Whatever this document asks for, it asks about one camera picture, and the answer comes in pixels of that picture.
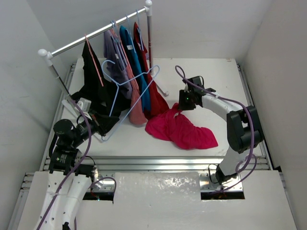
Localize magenta t-shirt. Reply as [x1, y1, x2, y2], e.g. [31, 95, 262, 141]
[145, 103, 218, 150]

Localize light blue wire hanger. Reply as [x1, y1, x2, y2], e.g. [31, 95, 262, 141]
[100, 59, 161, 142]

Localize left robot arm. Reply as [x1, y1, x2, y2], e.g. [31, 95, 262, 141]
[34, 113, 119, 230]

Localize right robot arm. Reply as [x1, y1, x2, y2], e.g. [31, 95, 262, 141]
[179, 76, 264, 185]

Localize black t-shirt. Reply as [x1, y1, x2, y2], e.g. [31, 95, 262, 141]
[71, 41, 132, 118]

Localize salmon pink t-shirt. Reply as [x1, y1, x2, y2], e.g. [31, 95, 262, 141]
[119, 40, 147, 125]

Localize dark red t-shirt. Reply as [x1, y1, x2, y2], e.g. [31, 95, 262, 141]
[133, 22, 169, 120]

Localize purple t-shirt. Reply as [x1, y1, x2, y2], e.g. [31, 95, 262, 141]
[104, 29, 132, 100]

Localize teal t-shirt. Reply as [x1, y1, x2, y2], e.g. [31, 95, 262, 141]
[119, 26, 151, 111]

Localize blue hanger in purple shirt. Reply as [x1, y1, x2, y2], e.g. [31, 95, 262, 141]
[111, 20, 127, 70]

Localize blue hanger in teal shirt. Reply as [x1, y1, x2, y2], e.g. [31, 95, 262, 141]
[125, 14, 136, 54]

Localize blue hanger in red shirt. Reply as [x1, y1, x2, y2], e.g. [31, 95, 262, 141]
[136, 10, 144, 51]

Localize silver clothes rack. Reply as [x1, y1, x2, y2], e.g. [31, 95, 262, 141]
[37, 0, 169, 99]

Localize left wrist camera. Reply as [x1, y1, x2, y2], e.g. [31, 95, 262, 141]
[61, 98, 92, 118]

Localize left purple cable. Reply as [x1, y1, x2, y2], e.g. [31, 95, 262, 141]
[37, 101, 117, 230]

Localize purple cable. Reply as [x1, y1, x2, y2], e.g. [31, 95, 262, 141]
[175, 65, 258, 192]
[37, 101, 117, 230]

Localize aluminium rail frame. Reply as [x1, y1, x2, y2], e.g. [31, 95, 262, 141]
[8, 58, 296, 230]

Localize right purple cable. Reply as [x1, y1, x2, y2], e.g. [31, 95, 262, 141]
[175, 65, 258, 192]

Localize pink wire hanger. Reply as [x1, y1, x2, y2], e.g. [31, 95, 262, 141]
[84, 34, 104, 87]

